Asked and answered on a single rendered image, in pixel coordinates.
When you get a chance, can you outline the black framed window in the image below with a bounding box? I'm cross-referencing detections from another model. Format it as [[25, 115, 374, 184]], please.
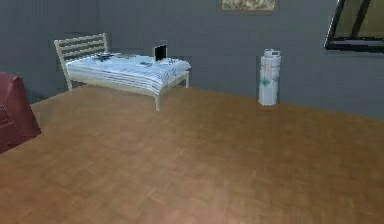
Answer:
[[323, 0, 384, 54]]

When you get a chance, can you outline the dark blue cloth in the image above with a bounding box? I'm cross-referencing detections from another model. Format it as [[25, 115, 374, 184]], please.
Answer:
[[92, 53, 115, 63]]

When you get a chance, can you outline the cream frame bed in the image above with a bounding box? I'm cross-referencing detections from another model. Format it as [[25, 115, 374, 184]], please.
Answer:
[[53, 32, 192, 113]]

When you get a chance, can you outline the framed wall picture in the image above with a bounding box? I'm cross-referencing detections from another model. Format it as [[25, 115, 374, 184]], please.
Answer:
[[221, 0, 278, 12]]

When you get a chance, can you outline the black laptop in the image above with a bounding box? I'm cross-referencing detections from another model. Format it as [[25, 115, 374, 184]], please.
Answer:
[[153, 43, 168, 62]]

